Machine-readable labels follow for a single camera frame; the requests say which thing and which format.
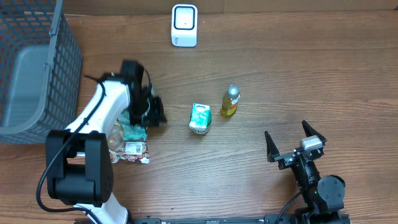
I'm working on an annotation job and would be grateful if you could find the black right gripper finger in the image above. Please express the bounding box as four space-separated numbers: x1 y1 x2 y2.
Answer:
264 131 280 162
302 120 326 144

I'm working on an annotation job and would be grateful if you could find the brown teal snack bag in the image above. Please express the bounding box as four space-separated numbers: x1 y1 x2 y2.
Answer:
108 110 149 164

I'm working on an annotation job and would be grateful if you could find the teal white tissue pack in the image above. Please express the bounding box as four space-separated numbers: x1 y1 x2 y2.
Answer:
188 103 211 131

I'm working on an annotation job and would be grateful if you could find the yellow liquid bottle silver cap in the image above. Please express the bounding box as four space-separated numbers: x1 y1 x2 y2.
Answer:
220 85 241 117

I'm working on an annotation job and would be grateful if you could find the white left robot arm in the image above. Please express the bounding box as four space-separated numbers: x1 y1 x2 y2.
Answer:
36 73 165 223

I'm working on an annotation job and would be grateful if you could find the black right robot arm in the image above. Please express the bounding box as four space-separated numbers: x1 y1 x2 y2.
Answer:
264 120 351 224

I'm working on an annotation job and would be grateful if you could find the white barcode scanner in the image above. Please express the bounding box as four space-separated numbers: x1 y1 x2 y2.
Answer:
170 4 198 47

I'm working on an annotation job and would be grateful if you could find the green lid white jar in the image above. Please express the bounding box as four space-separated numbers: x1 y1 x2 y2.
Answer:
189 111 212 134

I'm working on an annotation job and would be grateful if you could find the dark grey mesh basket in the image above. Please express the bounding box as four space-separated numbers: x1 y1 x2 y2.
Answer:
1 0 83 144

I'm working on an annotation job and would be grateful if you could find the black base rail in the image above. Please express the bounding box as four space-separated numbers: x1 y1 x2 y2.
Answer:
74 214 351 224

